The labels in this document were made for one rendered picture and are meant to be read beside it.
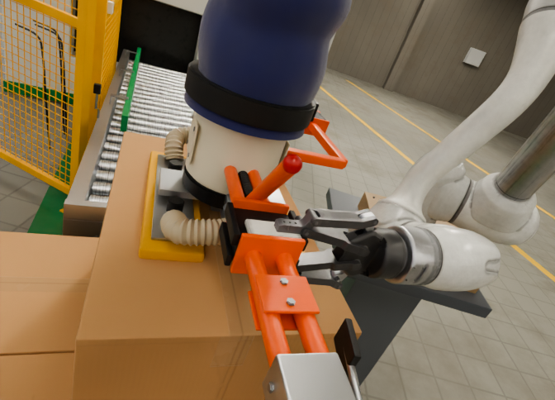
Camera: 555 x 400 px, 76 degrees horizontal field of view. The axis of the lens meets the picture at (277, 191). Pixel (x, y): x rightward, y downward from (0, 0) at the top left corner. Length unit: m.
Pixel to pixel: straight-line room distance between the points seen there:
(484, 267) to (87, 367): 0.57
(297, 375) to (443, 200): 0.94
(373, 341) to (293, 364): 1.19
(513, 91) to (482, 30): 12.40
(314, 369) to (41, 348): 0.75
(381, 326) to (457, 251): 0.89
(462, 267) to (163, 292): 0.44
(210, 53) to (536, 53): 0.56
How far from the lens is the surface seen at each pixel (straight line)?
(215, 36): 0.55
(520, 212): 1.19
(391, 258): 0.52
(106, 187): 1.49
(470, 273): 0.62
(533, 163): 1.08
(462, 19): 12.88
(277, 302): 0.37
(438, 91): 13.00
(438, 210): 1.21
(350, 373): 0.37
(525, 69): 0.78
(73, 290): 1.09
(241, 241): 0.41
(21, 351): 0.99
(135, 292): 0.54
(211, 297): 0.55
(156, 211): 0.65
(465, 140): 0.75
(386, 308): 1.39
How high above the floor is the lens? 1.34
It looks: 27 degrees down
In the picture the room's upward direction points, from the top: 20 degrees clockwise
